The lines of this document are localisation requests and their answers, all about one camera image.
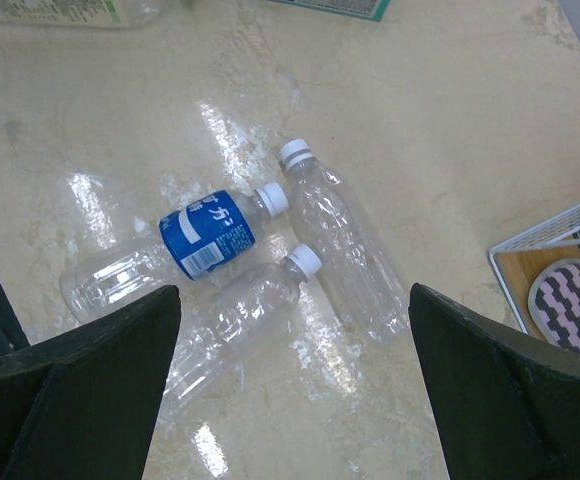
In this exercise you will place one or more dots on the crushed clear bottle white cap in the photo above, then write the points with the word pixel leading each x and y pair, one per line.
pixel 358 276

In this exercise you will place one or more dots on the purple wavy pattern pouch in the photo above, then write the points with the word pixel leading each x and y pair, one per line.
pixel 554 304

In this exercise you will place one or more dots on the blue label clear bottle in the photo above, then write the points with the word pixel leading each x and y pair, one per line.
pixel 183 247

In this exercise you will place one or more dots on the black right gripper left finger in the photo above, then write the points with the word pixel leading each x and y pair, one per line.
pixel 84 404

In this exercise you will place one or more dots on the slim clear bottle white cap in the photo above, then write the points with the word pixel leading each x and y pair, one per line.
pixel 231 323

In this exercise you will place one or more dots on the teal rectangular box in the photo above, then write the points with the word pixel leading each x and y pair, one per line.
pixel 371 10

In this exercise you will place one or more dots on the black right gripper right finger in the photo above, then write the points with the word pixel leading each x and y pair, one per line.
pixel 506 405

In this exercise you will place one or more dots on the white wire shelf rack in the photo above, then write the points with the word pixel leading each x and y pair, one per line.
pixel 518 261

